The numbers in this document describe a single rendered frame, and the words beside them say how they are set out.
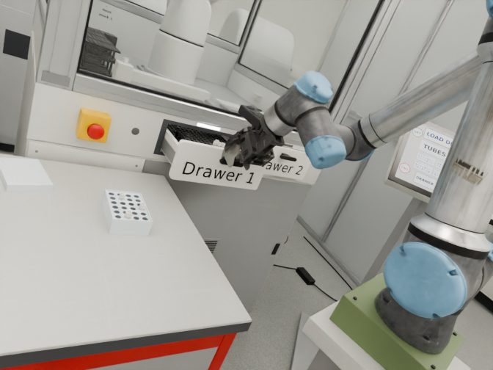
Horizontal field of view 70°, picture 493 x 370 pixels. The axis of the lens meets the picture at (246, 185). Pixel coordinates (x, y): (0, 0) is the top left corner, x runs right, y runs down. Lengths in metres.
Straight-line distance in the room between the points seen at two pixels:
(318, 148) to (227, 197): 0.64
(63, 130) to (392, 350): 0.91
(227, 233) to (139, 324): 0.82
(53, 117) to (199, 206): 0.54
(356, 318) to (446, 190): 0.33
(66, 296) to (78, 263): 0.08
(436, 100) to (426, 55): 1.99
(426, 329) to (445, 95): 0.44
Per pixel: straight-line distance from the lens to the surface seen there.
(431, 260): 0.59
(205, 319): 0.66
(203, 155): 0.96
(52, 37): 0.98
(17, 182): 0.89
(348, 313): 0.80
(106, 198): 0.84
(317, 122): 0.73
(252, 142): 0.86
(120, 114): 1.04
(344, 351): 0.78
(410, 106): 0.78
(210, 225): 1.33
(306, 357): 1.86
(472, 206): 0.60
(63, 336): 0.59
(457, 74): 0.77
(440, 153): 1.54
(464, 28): 2.69
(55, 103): 1.01
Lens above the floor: 1.20
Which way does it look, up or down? 20 degrees down
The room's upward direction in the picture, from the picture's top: 23 degrees clockwise
